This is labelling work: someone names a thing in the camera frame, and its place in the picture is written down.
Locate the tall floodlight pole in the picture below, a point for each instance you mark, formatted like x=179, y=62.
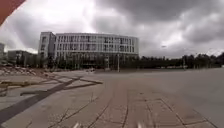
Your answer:
x=163, y=51

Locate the robot's own part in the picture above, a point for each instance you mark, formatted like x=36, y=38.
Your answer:
x=76, y=125
x=140, y=125

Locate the low grey building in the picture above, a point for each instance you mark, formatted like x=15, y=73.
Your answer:
x=21, y=56

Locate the pale pole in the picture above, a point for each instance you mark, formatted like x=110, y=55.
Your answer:
x=118, y=64

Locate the large white building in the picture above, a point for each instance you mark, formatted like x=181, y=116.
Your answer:
x=96, y=43

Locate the dark building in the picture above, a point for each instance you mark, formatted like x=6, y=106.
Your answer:
x=1, y=51

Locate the row of trees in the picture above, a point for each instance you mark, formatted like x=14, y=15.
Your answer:
x=173, y=62

